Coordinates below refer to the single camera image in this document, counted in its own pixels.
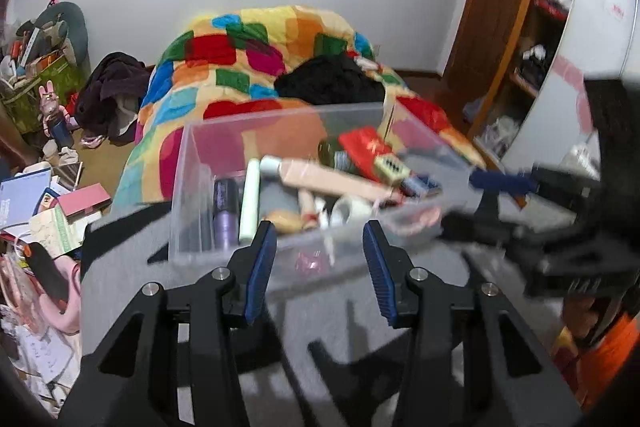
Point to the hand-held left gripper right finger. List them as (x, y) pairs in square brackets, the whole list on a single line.
[(377, 277)]

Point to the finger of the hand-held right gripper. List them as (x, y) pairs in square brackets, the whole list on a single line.
[(500, 183), (470, 227)]

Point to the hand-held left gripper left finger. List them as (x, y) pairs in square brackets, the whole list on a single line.
[(260, 272)]

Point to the blue card pack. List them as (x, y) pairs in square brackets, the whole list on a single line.
[(420, 187)]

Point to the pale green tube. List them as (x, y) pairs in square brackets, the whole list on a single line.
[(248, 207)]

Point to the white foam tape roll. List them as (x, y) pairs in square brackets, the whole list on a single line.
[(350, 209)]

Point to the beige bottle with red cap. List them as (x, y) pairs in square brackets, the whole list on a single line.
[(306, 204)]

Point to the beige tube with white cap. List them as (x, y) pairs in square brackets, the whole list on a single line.
[(325, 179)]

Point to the clear plastic storage box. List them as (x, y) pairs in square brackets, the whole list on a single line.
[(210, 147)]

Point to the person's right hand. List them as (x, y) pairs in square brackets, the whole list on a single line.
[(580, 319)]

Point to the grey purple cylinder bottle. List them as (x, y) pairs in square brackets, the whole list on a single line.
[(225, 227)]

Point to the grey black blanket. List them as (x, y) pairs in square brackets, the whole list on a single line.
[(325, 322)]

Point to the wooden wardrobe shelf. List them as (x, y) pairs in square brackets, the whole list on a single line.
[(530, 92)]

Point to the white wardrobe door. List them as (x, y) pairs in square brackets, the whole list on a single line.
[(595, 32)]

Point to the red gold foil packet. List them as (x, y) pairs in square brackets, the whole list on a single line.
[(365, 143)]

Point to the red flat box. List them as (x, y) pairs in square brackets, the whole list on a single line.
[(80, 199)]

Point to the person's orange clothing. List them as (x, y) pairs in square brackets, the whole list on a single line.
[(610, 362)]

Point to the black clothes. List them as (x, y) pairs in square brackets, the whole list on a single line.
[(330, 82)]

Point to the pink bag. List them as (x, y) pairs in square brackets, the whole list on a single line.
[(65, 312)]

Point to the pale green booklet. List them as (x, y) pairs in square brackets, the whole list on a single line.
[(55, 229)]

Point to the dark clothes pile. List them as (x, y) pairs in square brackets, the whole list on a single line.
[(110, 92)]

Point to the colourful patchwork blanket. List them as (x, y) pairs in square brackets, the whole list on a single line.
[(240, 37)]

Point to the pile of papers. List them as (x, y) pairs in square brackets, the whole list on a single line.
[(35, 352)]

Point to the blue bottle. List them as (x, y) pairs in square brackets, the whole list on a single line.
[(63, 132)]

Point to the blue white notebook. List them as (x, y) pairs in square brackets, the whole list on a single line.
[(22, 202)]

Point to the pink rabbit toy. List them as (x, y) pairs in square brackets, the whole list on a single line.
[(49, 99)]

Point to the green bag with clutter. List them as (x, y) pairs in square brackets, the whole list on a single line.
[(30, 107)]

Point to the grey green neck pillow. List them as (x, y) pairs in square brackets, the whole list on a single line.
[(75, 27)]

